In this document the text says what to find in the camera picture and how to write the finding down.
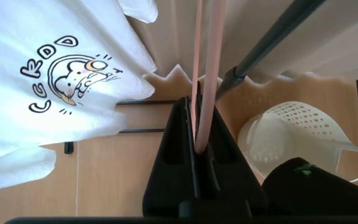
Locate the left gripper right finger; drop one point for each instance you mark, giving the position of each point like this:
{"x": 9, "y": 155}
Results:
{"x": 235, "y": 186}

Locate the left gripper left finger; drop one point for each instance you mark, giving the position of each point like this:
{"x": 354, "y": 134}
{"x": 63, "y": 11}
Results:
{"x": 169, "y": 186}

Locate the white laundry basket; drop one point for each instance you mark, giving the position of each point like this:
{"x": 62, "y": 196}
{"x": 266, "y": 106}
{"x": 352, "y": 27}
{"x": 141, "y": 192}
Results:
{"x": 291, "y": 133}

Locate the black clothes rack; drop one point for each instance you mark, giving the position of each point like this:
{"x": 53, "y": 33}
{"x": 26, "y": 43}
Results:
{"x": 269, "y": 40}

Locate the pink clothes hanger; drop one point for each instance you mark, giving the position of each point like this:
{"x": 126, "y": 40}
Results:
{"x": 211, "y": 77}

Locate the white printed t-shirt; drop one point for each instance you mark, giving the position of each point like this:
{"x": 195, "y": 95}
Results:
{"x": 42, "y": 130}

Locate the black shorts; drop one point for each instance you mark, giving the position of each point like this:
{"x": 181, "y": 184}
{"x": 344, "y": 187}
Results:
{"x": 306, "y": 193}

